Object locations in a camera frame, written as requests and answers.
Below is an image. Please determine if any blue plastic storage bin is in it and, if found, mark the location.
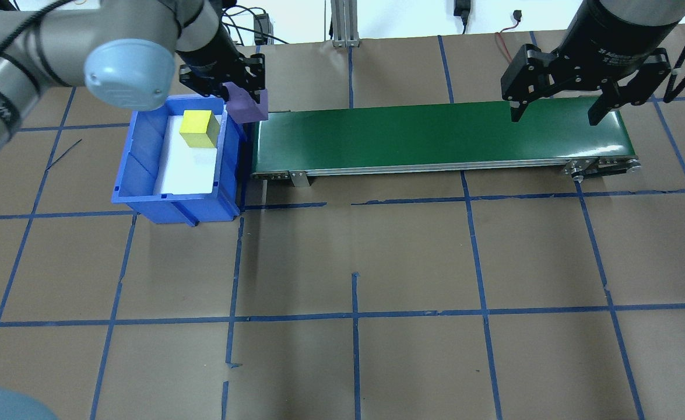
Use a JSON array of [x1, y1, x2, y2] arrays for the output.
[[111, 93, 251, 227]]

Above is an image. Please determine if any aluminium profile post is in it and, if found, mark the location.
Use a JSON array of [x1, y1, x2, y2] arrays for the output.
[[331, 0, 361, 48]]

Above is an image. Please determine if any white foam bin liner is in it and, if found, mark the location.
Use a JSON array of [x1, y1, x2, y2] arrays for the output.
[[156, 114, 223, 195]]

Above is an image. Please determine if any red black conveyor wire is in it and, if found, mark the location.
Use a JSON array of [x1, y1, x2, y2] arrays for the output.
[[494, 23, 521, 62]]

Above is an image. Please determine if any green conveyor belt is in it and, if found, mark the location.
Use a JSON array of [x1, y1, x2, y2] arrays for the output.
[[250, 96, 642, 188]]

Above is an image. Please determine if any yellow cube block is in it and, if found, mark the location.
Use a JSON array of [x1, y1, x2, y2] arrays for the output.
[[179, 109, 222, 149]]

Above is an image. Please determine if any purple cube block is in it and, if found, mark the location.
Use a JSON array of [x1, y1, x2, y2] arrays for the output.
[[224, 82, 271, 124]]

